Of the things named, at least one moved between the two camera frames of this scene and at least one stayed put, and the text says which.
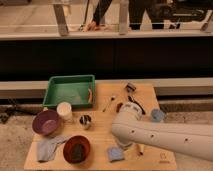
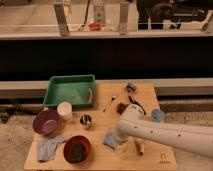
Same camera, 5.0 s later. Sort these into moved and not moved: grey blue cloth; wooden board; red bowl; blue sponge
Moved: blue sponge
Not moved: wooden board; grey blue cloth; red bowl
